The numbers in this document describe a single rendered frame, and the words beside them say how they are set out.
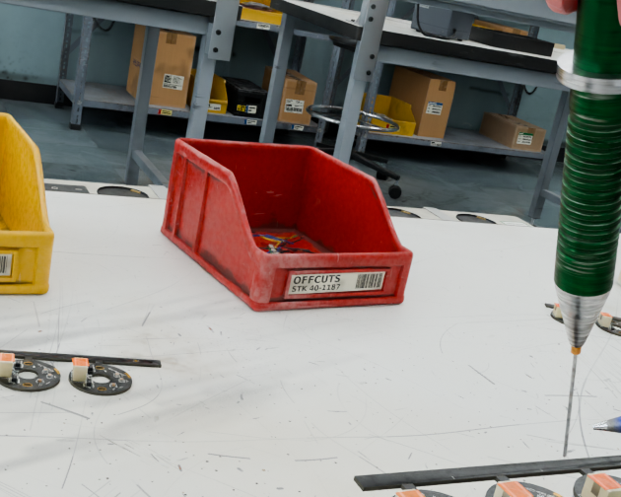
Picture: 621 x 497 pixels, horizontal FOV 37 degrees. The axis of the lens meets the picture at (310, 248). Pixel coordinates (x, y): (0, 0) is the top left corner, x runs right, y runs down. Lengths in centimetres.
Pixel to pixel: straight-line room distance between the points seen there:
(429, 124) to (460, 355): 446
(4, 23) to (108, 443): 429
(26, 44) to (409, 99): 193
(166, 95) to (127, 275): 386
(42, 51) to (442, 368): 425
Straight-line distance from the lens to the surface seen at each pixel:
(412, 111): 497
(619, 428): 22
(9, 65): 463
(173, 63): 433
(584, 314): 19
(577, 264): 18
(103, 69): 470
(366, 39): 276
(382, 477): 23
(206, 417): 37
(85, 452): 34
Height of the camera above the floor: 93
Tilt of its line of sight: 17 degrees down
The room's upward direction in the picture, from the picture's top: 12 degrees clockwise
